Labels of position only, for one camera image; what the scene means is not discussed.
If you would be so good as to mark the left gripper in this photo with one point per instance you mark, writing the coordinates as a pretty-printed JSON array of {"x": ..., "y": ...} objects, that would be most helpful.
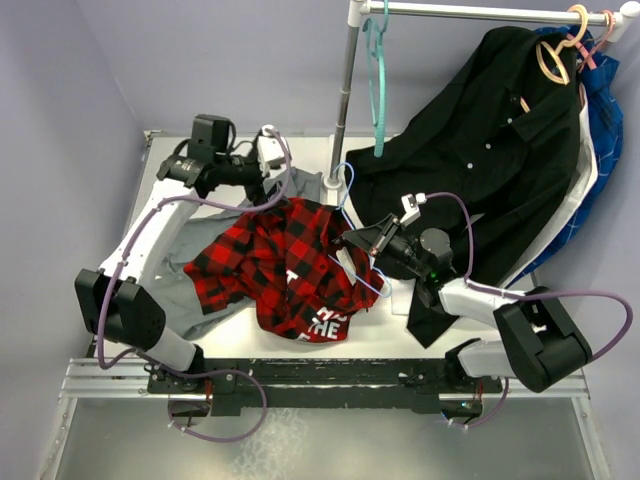
[{"x": 256, "y": 190}]

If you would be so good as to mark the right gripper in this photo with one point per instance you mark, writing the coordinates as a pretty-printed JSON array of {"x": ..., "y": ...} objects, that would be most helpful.
[{"x": 376, "y": 238}]

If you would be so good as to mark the red black plaid shirt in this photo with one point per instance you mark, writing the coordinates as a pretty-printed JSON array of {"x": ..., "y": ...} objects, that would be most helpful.
[{"x": 306, "y": 281}]

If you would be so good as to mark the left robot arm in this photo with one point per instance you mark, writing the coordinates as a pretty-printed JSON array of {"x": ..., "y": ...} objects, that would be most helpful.
[{"x": 114, "y": 299}]

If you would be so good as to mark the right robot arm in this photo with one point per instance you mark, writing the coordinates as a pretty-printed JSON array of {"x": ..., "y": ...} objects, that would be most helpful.
[{"x": 539, "y": 342}]

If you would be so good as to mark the grey shirt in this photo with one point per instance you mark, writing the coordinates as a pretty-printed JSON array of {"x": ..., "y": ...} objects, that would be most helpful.
[{"x": 174, "y": 291}]

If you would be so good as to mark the teal hanger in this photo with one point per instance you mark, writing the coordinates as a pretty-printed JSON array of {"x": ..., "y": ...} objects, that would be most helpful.
[{"x": 376, "y": 70}]

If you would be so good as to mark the blue checked shirt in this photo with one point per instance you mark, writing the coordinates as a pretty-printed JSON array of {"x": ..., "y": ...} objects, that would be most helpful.
[{"x": 606, "y": 125}]

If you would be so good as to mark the pink hanger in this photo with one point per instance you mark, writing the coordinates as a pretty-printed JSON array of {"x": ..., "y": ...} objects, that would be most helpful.
[{"x": 586, "y": 53}]

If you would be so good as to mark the wooden hanger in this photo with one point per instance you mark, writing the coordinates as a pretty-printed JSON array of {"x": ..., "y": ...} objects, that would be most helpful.
[{"x": 548, "y": 57}]

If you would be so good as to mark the white garment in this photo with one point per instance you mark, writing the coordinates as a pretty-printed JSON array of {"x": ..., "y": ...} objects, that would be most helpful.
[{"x": 558, "y": 229}]

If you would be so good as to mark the metal clothes rack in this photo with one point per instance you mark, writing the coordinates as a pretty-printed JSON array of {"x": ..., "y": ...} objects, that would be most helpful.
[{"x": 358, "y": 11}]

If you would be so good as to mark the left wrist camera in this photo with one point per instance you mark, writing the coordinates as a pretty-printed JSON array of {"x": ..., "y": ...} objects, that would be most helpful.
[{"x": 269, "y": 150}]

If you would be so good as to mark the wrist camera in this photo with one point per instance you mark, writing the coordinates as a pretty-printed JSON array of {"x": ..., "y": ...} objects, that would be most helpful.
[
  {"x": 269, "y": 150},
  {"x": 411, "y": 204}
]

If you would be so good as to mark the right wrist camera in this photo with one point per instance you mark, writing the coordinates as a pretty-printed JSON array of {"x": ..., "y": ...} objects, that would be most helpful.
[{"x": 411, "y": 204}]

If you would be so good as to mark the black base frame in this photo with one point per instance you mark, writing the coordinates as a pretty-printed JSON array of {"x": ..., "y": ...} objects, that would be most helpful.
[{"x": 422, "y": 386}]

